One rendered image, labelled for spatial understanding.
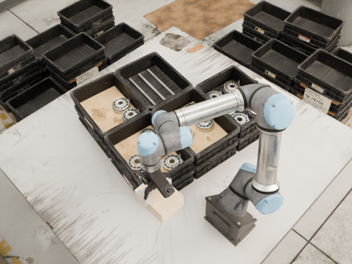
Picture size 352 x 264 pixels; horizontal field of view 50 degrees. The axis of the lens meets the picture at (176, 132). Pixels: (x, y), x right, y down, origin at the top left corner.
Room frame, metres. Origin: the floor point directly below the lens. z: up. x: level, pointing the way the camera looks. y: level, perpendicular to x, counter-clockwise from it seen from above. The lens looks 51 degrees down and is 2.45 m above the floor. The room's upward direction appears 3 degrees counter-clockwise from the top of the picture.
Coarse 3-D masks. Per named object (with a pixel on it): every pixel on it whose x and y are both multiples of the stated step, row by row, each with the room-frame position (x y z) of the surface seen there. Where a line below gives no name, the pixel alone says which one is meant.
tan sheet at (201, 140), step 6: (192, 102) 1.53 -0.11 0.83; (192, 126) 1.35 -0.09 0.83; (216, 126) 1.34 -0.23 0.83; (198, 132) 1.31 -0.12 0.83; (204, 132) 1.30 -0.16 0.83; (210, 132) 1.30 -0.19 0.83; (216, 132) 1.30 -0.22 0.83; (222, 132) 1.30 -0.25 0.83; (198, 138) 1.26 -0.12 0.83; (204, 138) 1.26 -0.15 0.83; (210, 138) 1.26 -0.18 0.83; (216, 138) 1.26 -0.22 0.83; (192, 144) 1.22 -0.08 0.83; (198, 144) 1.22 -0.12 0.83; (204, 144) 1.22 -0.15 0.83; (210, 144) 1.22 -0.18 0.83; (198, 150) 1.18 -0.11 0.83
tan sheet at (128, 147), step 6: (150, 126) 1.37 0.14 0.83; (138, 132) 1.33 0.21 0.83; (132, 138) 1.29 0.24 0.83; (120, 144) 1.25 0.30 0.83; (126, 144) 1.25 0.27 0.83; (132, 144) 1.25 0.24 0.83; (120, 150) 1.21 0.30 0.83; (126, 150) 1.21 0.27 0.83; (132, 150) 1.20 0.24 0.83; (126, 156) 1.17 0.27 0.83; (162, 168) 1.08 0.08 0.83
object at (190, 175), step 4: (108, 152) 1.22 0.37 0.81; (112, 156) 1.18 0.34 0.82; (112, 160) 1.23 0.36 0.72; (116, 164) 1.17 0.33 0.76; (116, 168) 1.17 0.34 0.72; (120, 168) 1.11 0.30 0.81; (120, 172) 1.15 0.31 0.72; (124, 172) 1.08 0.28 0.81; (192, 172) 1.06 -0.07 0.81; (184, 176) 1.03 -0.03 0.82; (188, 176) 1.04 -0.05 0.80; (192, 176) 1.07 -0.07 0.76; (128, 180) 1.06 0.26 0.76; (180, 180) 1.02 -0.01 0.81; (184, 180) 1.04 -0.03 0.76; (188, 180) 1.06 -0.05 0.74; (192, 180) 1.07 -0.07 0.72; (132, 184) 1.04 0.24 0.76; (172, 184) 0.99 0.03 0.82; (176, 184) 1.00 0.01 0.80; (180, 184) 1.02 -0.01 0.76; (184, 184) 1.04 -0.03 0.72; (188, 184) 1.05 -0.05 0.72; (136, 188) 0.98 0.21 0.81; (176, 188) 1.01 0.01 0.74; (180, 188) 1.03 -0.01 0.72
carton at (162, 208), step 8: (144, 184) 0.81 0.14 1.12; (136, 192) 0.78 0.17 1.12; (176, 192) 0.77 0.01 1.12; (152, 200) 0.74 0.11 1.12; (160, 200) 0.74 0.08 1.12; (168, 200) 0.74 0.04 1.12; (176, 200) 0.73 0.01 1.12; (152, 208) 0.71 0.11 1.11; (160, 208) 0.70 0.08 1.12; (168, 208) 0.70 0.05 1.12; (176, 208) 0.72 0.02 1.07; (160, 216) 0.68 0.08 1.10; (168, 216) 0.69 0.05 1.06
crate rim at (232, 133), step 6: (186, 90) 1.53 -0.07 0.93; (198, 90) 1.53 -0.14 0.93; (174, 96) 1.49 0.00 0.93; (204, 96) 1.48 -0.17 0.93; (168, 102) 1.45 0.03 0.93; (156, 108) 1.41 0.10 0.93; (234, 132) 1.21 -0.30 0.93; (222, 138) 1.18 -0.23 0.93; (228, 138) 1.19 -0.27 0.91; (216, 144) 1.14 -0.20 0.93; (192, 150) 1.11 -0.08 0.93; (204, 150) 1.11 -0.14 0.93; (210, 150) 1.12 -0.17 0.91; (198, 156) 1.08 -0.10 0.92
